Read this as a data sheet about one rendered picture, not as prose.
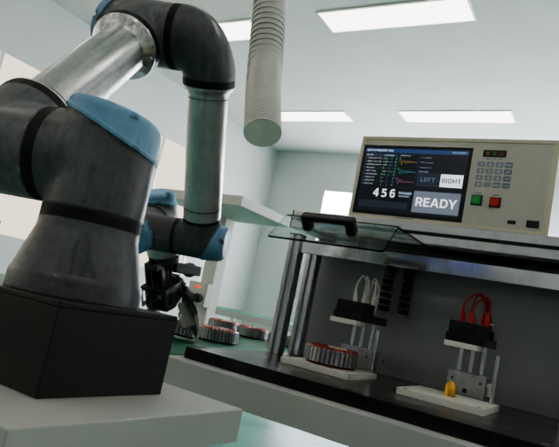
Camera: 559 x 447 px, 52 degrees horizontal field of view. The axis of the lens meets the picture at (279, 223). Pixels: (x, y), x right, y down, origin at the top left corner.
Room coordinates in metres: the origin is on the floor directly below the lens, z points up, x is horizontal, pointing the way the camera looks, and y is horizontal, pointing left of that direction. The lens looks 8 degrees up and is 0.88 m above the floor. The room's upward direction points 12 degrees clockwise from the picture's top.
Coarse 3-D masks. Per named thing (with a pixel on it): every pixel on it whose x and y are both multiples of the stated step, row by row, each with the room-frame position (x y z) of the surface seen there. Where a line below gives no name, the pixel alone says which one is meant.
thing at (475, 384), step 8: (448, 376) 1.18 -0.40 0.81; (456, 376) 1.17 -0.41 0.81; (464, 376) 1.16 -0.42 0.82; (472, 376) 1.15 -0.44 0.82; (480, 376) 1.14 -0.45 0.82; (456, 384) 1.17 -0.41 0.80; (464, 384) 1.16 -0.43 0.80; (472, 384) 1.15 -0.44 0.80; (480, 384) 1.14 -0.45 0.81; (456, 392) 1.16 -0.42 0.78; (464, 392) 1.16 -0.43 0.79; (472, 392) 1.15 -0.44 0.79; (480, 392) 1.14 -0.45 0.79; (480, 400) 1.14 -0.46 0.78
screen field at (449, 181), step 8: (424, 176) 1.25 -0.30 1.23; (432, 176) 1.24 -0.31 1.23; (440, 176) 1.23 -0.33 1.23; (448, 176) 1.22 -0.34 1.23; (456, 176) 1.21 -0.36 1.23; (416, 184) 1.26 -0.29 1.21; (424, 184) 1.25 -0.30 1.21; (432, 184) 1.24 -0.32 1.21; (440, 184) 1.23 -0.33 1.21; (448, 184) 1.22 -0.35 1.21; (456, 184) 1.21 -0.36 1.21
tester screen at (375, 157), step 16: (368, 160) 1.32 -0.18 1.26; (384, 160) 1.30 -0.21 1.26; (400, 160) 1.28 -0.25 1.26; (416, 160) 1.26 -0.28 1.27; (432, 160) 1.24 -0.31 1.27; (448, 160) 1.22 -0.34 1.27; (464, 160) 1.20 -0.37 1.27; (368, 176) 1.32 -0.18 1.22; (384, 176) 1.30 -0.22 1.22; (400, 176) 1.28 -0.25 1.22; (416, 176) 1.26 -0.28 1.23; (464, 176) 1.20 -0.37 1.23; (368, 192) 1.31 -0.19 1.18; (400, 192) 1.27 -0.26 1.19; (448, 192) 1.22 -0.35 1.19; (368, 208) 1.31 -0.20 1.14; (384, 208) 1.29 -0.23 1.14
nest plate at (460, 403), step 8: (400, 392) 1.03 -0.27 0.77; (408, 392) 1.02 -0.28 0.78; (416, 392) 1.01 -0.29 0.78; (424, 392) 1.03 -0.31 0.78; (432, 392) 1.06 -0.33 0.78; (440, 392) 1.09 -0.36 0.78; (424, 400) 1.00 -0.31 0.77; (432, 400) 1.00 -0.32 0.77; (440, 400) 0.99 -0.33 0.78; (448, 400) 0.98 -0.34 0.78; (456, 400) 1.00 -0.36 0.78; (464, 400) 1.03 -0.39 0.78; (472, 400) 1.06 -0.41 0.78; (456, 408) 0.97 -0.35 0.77; (464, 408) 0.97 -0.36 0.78; (472, 408) 0.96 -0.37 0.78; (480, 408) 0.96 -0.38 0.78; (488, 408) 0.99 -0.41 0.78; (496, 408) 1.05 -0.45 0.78
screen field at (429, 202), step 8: (416, 192) 1.25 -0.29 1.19; (424, 192) 1.24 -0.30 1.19; (432, 192) 1.23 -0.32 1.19; (440, 192) 1.23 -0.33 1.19; (416, 200) 1.25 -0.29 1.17; (424, 200) 1.24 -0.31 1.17; (432, 200) 1.23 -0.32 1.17; (440, 200) 1.22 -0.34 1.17; (448, 200) 1.21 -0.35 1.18; (456, 200) 1.21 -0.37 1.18; (416, 208) 1.25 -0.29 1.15; (424, 208) 1.24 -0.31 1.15; (432, 208) 1.23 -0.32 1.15; (440, 208) 1.22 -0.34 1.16; (448, 208) 1.21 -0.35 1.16; (456, 208) 1.20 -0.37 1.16
